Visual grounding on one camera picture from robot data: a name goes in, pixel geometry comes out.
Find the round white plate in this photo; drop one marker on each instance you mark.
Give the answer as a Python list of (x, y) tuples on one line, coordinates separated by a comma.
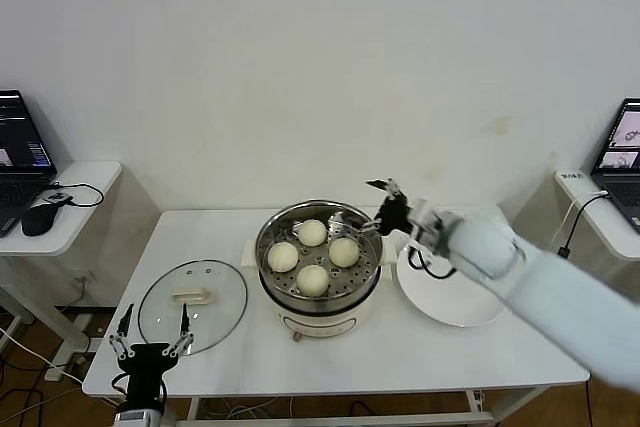
[(440, 302)]

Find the cream electric cooker pot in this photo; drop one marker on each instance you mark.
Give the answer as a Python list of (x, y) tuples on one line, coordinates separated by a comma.
[(320, 319)]

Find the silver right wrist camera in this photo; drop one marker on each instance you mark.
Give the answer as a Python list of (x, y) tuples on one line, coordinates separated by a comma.
[(425, 224)]

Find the round glass pot lid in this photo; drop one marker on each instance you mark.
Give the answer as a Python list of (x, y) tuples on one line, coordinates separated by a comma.
[(195, 292)]

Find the open black laptop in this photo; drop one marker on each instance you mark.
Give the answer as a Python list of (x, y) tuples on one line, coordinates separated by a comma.
[(620, 157), (20, 147)]

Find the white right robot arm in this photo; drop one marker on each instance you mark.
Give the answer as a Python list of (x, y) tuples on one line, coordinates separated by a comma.
[(550, 297)]

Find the white side table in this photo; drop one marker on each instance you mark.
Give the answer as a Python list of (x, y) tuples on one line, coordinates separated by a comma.
[(615, 242), (75, 197)]

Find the perforated steel steamer basket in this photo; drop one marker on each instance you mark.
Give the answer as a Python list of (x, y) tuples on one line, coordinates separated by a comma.
[(320, 257)]

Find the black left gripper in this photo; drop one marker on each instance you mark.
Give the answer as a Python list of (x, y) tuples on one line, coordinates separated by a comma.
[(145, 362)]

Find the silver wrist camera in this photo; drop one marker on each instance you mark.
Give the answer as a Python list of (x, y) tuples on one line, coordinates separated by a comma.
[(425, 224), (137, 419)]

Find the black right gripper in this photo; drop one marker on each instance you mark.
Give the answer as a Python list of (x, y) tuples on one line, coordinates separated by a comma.
[(395, 217)]

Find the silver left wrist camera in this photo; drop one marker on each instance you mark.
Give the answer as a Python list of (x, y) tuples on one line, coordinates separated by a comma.
[(137, 419)]

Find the white steamed baozi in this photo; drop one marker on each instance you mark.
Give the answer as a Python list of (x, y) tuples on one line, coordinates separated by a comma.
[(343, 253), (312, 233), (283, 257), (313, 280)]

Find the black computer mouse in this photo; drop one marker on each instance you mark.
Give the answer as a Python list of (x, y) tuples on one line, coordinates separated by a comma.
[(39, 219)]

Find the white metal table frame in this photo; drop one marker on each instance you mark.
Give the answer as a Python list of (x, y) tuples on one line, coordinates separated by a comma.
[(325, 419)]

